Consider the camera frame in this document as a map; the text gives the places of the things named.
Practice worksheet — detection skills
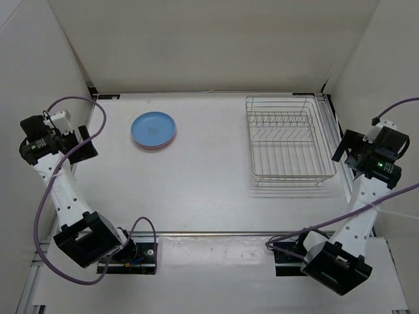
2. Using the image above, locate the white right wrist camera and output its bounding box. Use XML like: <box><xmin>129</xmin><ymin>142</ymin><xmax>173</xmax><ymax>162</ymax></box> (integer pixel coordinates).
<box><xmin>363</xmin><ymin>120</ymin><xmax>397</xmax><ymax>144</ymax></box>

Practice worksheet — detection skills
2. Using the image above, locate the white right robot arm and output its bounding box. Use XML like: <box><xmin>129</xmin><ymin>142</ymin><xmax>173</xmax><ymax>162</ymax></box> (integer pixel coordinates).
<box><xmin>294</xmin><ymin>120</ymin><xmax>410</xmax><ymax>296</ymax></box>

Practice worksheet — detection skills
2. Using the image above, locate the aluminium table edge rail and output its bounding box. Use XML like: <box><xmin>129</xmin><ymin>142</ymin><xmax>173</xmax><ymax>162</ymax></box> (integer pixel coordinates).
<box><xmin>88</xmin><ymin>230</ymin><xmax>371</xmax><ymax>237</ymax></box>

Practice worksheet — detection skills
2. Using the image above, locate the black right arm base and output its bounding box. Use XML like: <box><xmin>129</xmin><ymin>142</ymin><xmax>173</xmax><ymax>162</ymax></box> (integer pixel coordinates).
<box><xmin>267</xmin><ymin>233</ymin><xmax>307</xmax><ymax>277</ymax></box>

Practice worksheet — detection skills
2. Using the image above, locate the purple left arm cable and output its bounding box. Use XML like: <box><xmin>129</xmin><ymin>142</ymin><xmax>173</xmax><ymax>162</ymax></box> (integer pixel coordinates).
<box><xmin>34</xmin><ymin>94</ymin><xmax>157</xmax><ymax>285</ymax></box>

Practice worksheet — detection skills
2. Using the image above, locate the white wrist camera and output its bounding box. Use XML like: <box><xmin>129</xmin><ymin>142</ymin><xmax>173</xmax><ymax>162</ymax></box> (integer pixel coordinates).
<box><xmin>363</xmin><ymin>120</ymin><xmax>397</xmax><ymax>144</ymax></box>
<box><xmin>43</xmin><ymin>110</ymin><xmax>74</xmax><ymax>135</ymax></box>

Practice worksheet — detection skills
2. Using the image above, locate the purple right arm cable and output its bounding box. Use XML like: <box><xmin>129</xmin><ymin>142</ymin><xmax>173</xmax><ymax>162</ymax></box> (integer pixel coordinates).
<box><xmin>265</xmin><ymin>96</ymin><xmax>419</xmax><ymax>262</ymax></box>

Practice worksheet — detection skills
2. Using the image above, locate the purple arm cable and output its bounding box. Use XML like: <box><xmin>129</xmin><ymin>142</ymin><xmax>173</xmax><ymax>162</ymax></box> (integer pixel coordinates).
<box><xmin>34</xmin><ymin>94</ymin><xmax>157</xmax><ymax>285</ymax></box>
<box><xmin>265</xmin><ymin>96</ymin><xmax>419</xmax><ymax>262</ymax></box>

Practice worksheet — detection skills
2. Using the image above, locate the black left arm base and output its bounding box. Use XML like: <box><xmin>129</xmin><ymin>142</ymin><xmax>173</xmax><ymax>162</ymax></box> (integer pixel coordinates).
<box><xmin>106</xmin><ymin>235</ymin><xmax>158</xmax><ymax>275</ymax></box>

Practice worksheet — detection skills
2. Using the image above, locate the pink plastic plate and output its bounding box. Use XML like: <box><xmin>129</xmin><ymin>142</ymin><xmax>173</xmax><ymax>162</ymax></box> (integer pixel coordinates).
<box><xmin>134</xmin><ymin>137</ymin><xmax>175</xmax><ymax>150</ymax></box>

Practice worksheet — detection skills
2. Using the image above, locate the white cable tie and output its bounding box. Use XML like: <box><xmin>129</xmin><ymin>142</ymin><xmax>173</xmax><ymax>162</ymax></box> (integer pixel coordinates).
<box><xmin>371</xmin><ymin>203</ymin><xmax>419</xmax><ymax>220</ymax></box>

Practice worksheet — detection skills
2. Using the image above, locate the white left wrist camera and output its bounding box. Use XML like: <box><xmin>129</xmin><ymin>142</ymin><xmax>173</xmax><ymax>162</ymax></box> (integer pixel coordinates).
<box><xmin>43</xmin><ymin>110</ymin><xmax>74</xmax><ymax>135</ymax></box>

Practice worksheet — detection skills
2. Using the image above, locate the silver wire dish rack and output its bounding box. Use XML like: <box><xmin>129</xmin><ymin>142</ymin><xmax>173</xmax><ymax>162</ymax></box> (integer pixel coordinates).
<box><xmin>246</xmin><ymin>94</ymin><xmax>337</xmax><ymax>187</ymax></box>

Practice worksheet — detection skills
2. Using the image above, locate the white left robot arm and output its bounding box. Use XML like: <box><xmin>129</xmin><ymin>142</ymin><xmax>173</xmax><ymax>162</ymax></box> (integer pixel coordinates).
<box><xmin>19</xmin><ymin>111</ymin><xmax>137</xmax><ymax>268</ymax></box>

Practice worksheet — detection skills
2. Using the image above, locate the blue plastic plate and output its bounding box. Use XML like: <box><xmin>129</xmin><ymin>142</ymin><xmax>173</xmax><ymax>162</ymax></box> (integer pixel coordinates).
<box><xmin>130</xmin><ymin>111</ymin><xmax>177</xmax><ymax>146</ymax></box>

